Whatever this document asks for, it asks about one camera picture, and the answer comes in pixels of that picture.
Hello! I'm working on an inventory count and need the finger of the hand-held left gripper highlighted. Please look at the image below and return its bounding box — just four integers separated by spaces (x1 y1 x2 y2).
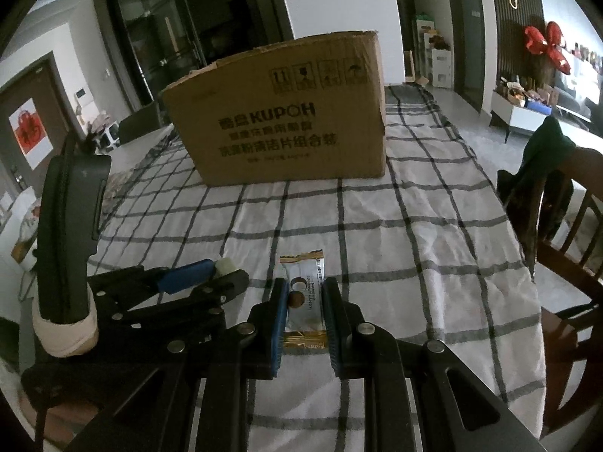
94 270 249 345
89 259 218 295

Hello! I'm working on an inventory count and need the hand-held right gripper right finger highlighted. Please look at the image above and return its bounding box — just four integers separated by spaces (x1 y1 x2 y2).
323 277 542 452

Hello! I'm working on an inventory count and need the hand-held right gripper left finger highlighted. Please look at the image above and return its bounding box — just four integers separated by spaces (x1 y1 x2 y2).
61 279 289 452

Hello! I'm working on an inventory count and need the white gold snack packet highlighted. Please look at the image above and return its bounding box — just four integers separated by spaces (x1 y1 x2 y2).
279 249 328 351

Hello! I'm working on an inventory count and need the brown cardboard box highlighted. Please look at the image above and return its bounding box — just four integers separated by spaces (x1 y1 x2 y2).
161 29 388 186

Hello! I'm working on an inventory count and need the floral patterned cloth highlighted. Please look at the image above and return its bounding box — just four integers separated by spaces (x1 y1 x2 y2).
101 169 142 215

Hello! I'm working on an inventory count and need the white stool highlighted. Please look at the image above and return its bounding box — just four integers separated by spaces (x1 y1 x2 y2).
94 122 121 151

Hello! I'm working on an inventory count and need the red white door poster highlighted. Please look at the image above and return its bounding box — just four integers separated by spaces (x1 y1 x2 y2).
10 98 52 169

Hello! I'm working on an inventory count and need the white black checked tablecloth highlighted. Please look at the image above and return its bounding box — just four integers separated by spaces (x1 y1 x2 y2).
70 84 542 452

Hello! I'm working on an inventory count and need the brown entrance door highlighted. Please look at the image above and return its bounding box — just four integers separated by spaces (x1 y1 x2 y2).
0 54 82 208

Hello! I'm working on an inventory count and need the dark upholstered chair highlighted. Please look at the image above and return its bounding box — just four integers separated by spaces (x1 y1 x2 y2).
118 101 176 146

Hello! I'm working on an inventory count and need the dark glass double door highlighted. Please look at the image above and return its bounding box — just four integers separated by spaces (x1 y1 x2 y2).
94 0 293 114

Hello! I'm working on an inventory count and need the brown wooden chair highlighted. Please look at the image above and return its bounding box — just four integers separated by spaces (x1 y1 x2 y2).
518 146 603 434

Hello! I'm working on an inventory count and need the dark jacket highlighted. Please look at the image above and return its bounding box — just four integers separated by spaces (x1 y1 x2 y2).
497 115 575 283

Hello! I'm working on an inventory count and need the white shelf unit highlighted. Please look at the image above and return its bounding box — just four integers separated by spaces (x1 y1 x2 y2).
412 16 455 88

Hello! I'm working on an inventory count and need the white low cabinet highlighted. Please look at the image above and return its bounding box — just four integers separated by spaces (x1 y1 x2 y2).
490 89 594 144

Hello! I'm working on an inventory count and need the dark interior door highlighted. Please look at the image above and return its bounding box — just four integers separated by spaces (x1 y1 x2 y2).
445 0 486 114

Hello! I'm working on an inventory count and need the red balloon dog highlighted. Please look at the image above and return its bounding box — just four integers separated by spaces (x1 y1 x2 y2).
524 21 573 73

